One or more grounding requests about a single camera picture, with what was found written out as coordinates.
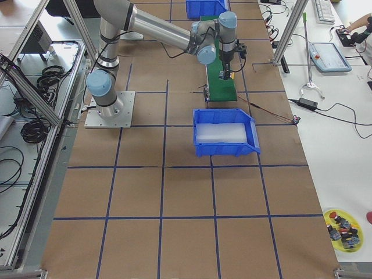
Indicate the blue plastic bin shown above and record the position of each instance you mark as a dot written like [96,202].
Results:
[216,116]
[197,8]

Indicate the teach pendant tablet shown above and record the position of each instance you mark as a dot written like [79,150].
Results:
[327,58]

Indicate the person hand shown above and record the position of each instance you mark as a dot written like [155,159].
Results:
[347,28]

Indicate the blue plastic bin right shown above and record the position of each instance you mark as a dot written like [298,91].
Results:
[216,116]

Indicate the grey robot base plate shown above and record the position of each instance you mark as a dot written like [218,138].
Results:
[115,116]

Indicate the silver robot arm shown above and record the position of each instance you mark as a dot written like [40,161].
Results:
[124,17]

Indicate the white keyboard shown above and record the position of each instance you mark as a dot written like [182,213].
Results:
[323,11]

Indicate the yellow plate of buttons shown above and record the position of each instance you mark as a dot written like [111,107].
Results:
[345,232]

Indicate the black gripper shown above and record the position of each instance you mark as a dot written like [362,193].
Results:
[225,59]

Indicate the black power adapter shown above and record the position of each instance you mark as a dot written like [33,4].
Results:
[307,104]

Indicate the green conveyor belt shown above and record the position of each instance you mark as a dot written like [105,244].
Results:
[222,84]

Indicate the blue plastic bin left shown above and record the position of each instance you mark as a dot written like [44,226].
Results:
[197,8]

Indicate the reacher grabber tool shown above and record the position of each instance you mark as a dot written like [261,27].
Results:
[310,85]

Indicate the aluminium frame post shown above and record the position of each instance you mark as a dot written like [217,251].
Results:
[291,25]

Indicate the white foam pad right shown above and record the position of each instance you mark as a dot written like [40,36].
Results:
[222,132]

